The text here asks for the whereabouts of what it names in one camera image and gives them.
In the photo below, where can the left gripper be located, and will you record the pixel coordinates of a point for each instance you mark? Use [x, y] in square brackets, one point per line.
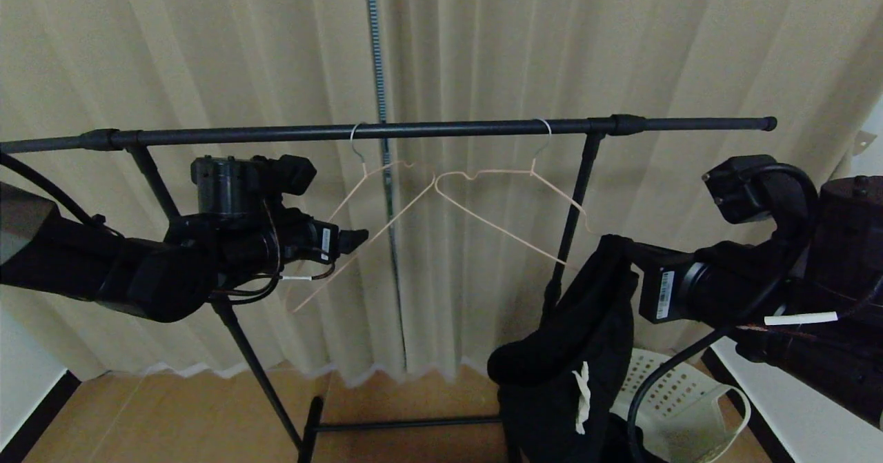
[303, 239]

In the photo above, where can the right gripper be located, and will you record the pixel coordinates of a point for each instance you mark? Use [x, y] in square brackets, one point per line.
[710, 283]

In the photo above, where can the pink clothes hanger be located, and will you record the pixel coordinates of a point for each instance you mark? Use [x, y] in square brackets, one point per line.
[503, 227]
[386, 228]

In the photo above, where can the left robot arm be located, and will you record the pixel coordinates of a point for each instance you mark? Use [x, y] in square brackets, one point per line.
[138, 277]

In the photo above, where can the black clothes rack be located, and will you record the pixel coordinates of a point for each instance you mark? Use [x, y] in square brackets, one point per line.
[276, 133]

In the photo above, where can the white laundry basket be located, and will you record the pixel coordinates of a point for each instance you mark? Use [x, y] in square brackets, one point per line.
[683, 394]

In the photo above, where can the beige curtain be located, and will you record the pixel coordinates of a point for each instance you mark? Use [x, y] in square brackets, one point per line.
[207, 35]

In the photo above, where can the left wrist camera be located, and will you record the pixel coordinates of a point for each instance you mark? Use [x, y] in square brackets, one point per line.
[290, 173]

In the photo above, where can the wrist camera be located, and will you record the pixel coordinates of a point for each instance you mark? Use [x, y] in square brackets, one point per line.
[290, 173]
[735, 187]

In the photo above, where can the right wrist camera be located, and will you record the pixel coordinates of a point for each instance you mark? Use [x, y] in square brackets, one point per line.
[735, 187]

